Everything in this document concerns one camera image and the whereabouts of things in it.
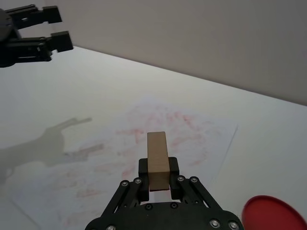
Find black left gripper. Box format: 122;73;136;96
0;4;74;68

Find red round ink pad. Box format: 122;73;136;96
241;195;307;230

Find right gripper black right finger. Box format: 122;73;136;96
168;156;223;213

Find wooden block stamp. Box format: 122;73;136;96
147;131;170;192

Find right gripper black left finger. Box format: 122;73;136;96
102;157;151;218

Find white paper sheet red marks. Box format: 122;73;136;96
9;95;239;230

